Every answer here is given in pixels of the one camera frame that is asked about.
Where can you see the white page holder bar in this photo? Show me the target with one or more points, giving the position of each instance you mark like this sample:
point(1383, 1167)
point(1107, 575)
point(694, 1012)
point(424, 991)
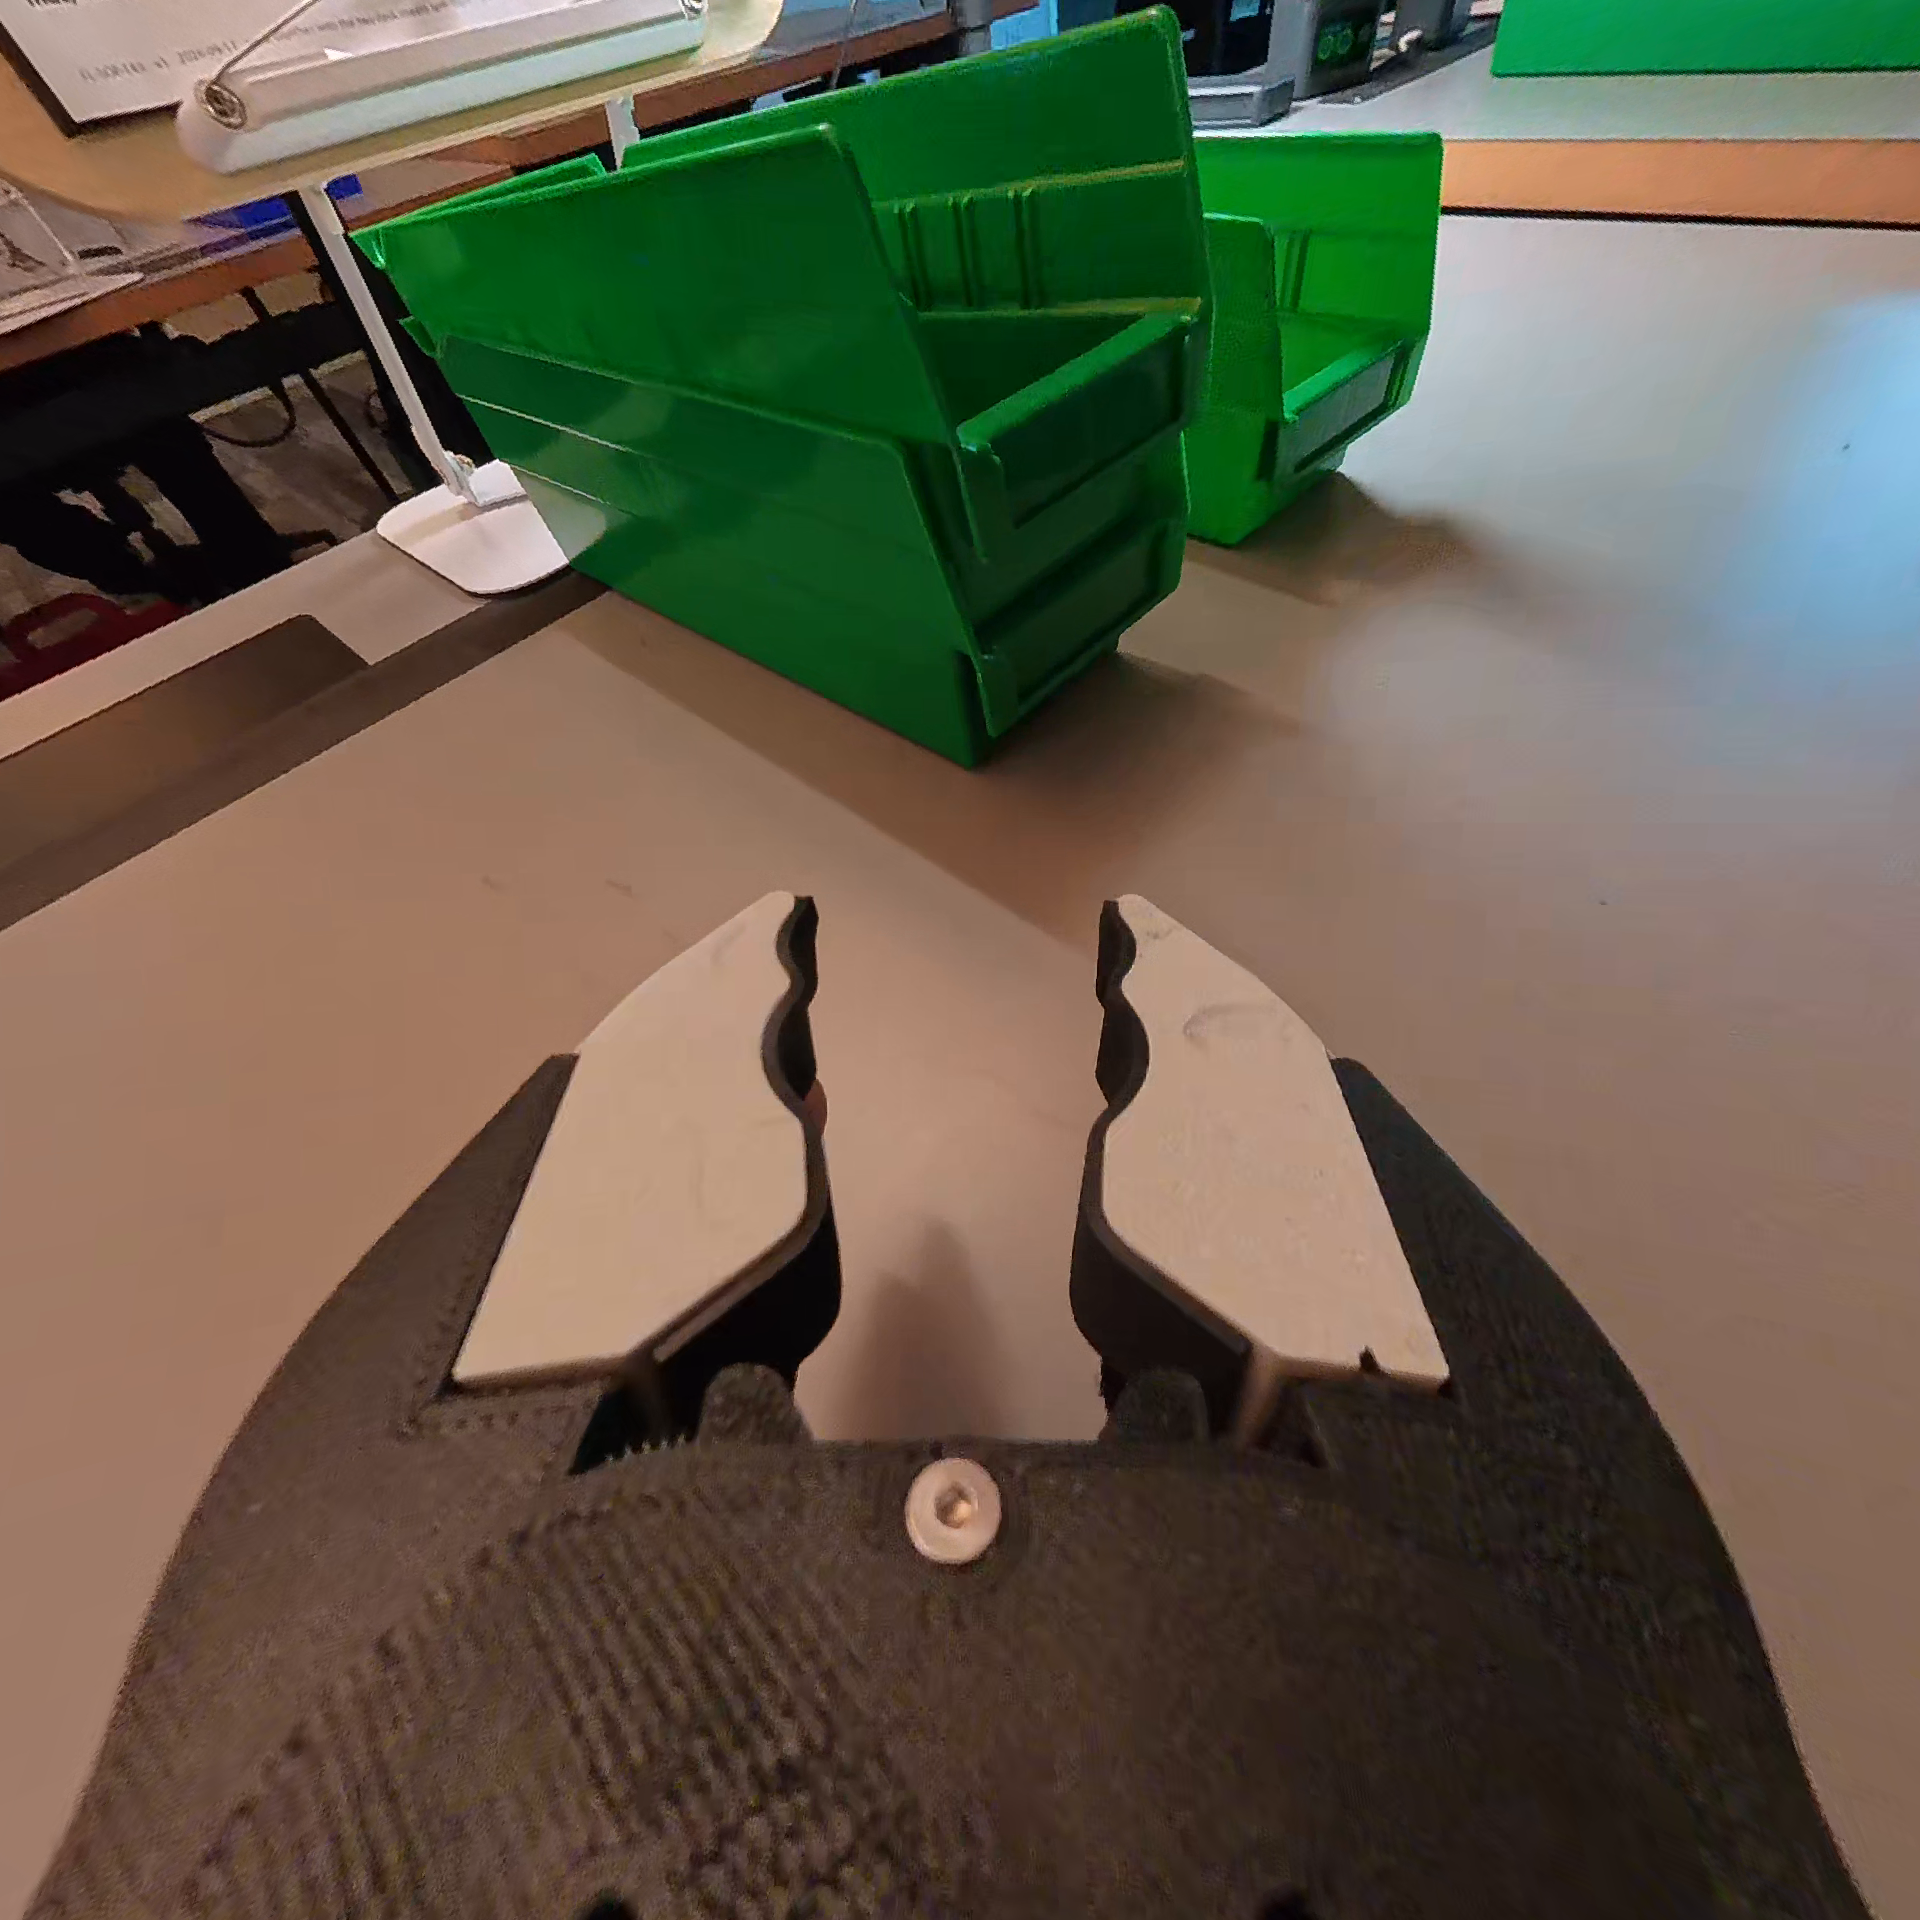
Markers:
point(452, 77)

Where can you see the red fabric item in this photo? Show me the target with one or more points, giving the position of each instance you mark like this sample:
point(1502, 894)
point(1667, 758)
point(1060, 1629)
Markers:
point(68, 646)

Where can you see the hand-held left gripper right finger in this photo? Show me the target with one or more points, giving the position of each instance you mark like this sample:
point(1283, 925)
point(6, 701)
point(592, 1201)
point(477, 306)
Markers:
point(1245, 1185)

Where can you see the white document stand frame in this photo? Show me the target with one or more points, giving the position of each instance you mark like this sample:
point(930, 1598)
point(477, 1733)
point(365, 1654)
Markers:
point(480, 541)

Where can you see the green plastic storage bin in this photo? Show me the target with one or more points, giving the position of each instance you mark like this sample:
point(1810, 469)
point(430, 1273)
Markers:
point(720, 271)
point(1319, 406)
point(781, 629)
point(675, 423)

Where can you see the grey desk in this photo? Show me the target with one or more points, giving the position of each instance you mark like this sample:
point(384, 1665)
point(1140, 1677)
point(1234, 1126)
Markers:
point(1576, 751)

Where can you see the wood-edged table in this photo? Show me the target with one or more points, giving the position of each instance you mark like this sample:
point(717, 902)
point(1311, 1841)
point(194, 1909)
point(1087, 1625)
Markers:
point(1651, 149)

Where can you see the stack of printed papers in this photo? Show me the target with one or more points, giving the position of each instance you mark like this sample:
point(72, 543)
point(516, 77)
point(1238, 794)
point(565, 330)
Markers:
point(61, 254)

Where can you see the grey power station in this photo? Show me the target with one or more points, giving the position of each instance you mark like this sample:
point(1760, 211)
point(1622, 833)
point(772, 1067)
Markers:
point(1276, 60)

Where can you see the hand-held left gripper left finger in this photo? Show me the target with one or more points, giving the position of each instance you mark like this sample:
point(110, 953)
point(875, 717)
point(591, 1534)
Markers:
point(662, 1185)

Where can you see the green mat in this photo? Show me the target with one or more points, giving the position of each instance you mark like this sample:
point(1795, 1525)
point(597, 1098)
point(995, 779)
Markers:
point(1694, 38)

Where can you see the printed instruction sheet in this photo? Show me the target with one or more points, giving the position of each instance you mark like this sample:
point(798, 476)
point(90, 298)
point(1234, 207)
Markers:
point(181, 44)

